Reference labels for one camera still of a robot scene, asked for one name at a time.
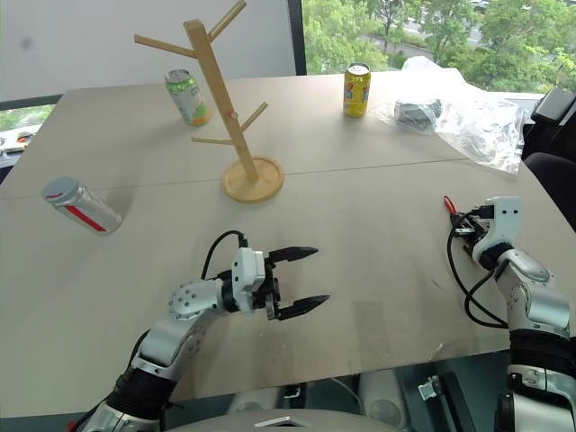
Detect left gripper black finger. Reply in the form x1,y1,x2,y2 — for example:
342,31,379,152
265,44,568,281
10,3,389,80
268,246,320,267
274,294,331,321

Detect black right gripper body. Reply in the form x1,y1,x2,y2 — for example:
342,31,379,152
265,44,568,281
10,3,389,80
453,207,494,257

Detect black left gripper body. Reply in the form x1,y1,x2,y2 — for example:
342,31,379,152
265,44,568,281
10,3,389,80
251,256,285,321

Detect wooden tree stand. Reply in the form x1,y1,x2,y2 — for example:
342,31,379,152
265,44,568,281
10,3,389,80
133,0,286,205

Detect clear plastic bag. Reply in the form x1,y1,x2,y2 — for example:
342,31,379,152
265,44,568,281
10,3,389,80
372,56,528,177

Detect white rounded shell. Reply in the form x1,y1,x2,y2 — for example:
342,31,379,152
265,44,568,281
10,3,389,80
226,385,292,414

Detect grey packet inside bag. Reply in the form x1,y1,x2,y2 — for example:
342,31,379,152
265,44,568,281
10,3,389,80
394,98,445,134

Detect black office chair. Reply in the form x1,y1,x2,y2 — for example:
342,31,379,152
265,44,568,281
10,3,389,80
520,86,576,226

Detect yellow drink can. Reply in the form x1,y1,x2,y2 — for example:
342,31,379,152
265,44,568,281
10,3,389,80
343,62,373,119

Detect green drink can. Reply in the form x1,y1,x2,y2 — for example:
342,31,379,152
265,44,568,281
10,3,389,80
164,68,212,127

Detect green trees outside window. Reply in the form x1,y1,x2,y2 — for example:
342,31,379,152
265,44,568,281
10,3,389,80
301,0,576,95

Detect silver can with red stripe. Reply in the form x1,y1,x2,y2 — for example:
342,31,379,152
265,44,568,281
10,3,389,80
41,176,123,236

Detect white side desk with clutter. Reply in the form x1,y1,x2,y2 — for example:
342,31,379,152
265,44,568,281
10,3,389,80
0,128,42,171

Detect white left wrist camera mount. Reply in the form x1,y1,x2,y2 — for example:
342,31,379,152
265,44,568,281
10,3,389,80
230,247,266,316

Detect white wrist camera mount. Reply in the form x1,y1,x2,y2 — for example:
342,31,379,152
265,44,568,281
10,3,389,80
230,247,266,316
472,196,524,267

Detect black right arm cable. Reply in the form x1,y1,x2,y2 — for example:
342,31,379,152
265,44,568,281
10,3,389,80
445,222,510,329

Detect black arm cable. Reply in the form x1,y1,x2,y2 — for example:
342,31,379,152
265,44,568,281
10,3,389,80
200,229,250,280
445,222,510,329

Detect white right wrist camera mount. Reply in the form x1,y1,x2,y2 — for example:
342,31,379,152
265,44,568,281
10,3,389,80
472,196,524,267

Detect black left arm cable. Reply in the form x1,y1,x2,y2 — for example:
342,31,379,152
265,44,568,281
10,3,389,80
200,229,250,280

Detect thin white cable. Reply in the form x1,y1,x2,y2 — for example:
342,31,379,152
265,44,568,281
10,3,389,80
329,376,364,416

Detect small metal bracket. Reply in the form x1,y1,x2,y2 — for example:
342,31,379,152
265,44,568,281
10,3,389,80
417,374,445,403

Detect dark window frame post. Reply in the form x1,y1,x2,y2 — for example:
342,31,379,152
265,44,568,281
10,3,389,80
287,0,309,77

